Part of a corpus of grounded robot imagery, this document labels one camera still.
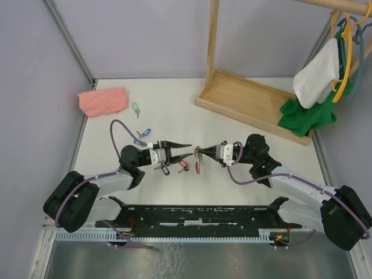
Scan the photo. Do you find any red handled keyring holder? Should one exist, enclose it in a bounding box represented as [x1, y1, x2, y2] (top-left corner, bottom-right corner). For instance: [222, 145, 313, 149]
[194, 146, 203, 175]

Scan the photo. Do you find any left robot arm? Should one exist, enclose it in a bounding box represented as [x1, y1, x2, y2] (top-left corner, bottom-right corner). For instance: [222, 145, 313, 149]
[43, 141, 189, 233]

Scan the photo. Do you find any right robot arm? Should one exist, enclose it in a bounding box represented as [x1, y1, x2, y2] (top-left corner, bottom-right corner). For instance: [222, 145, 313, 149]
[195, 134, 371, 251]

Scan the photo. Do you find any red tag key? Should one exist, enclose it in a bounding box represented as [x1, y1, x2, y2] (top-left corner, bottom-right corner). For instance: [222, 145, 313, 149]
[178, 160, 189, 174]

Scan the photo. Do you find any black tag key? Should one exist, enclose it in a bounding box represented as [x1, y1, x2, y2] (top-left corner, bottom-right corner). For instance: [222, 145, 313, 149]
[154, 165, 170, 176]

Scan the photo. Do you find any blue tag key lower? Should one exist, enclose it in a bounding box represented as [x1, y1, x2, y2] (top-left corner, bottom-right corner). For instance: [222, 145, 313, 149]
[133, 140, 147, 147]

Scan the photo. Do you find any blue tag key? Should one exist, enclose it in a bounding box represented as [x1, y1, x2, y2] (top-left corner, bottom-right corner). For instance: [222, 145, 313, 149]
[136, 128, 151, 139]
[133, 140, 147, 147]

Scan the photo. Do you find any blue tag key upper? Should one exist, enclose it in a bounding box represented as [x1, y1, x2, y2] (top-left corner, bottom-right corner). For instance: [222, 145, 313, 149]
[136, 128, 151, 139]

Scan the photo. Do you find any green tag key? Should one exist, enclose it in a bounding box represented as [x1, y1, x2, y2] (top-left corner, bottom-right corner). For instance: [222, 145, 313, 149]
[132, 102, 140, 118]

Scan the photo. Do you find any wooden clothes rack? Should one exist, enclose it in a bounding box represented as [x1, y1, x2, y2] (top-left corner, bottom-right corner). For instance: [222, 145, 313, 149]
[195, 1, 371, 146]

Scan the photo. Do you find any pink folded cloth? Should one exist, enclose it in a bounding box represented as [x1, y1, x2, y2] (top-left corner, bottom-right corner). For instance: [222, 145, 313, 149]
[78, 87, 128, 118]

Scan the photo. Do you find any green shirt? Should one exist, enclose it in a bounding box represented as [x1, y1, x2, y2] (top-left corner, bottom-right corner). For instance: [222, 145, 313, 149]
[277, 30, 354, 137]

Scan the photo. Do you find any white towel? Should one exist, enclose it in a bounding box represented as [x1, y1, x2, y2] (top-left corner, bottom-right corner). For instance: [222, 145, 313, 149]
[293, 38, 339, 109]

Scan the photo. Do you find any yellow hanger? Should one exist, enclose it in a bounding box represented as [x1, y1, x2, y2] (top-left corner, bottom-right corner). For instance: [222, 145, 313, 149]
[326, 10, 366, 103]

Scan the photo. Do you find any teal hanger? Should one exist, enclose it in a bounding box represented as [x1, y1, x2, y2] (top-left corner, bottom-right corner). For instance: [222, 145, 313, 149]
[348, 22, 371, 106]

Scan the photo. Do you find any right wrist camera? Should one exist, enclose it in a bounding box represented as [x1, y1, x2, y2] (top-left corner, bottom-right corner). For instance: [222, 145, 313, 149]
[216, 141, 243, 166]

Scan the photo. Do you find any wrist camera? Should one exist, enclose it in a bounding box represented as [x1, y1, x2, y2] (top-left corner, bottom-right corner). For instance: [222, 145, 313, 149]
[216, 141, 243, 166]
[146, 141, 167, 165]

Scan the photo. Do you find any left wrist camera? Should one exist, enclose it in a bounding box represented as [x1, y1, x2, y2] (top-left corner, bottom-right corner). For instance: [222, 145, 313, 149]
[146, 141, 167, 165]

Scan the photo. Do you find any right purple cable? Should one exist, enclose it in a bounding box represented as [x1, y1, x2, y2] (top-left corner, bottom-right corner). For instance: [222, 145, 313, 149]
[226, 141, 371, 249]

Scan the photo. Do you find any purple cable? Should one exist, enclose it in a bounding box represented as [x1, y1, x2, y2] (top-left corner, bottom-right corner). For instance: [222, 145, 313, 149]
[226, 141, 371, 249]
[54, 119, 153, 228]

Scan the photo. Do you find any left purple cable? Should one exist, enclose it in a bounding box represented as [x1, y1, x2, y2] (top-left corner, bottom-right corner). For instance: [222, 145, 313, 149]
[54, 119, 153, 228]

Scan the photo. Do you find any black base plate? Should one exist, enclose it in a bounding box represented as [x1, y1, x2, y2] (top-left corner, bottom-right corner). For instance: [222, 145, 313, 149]
[110, 198, 302, 237]

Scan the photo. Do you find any white slotted cable duct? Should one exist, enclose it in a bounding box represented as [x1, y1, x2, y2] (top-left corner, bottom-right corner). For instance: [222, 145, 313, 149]
[55, 230, 287, 244]

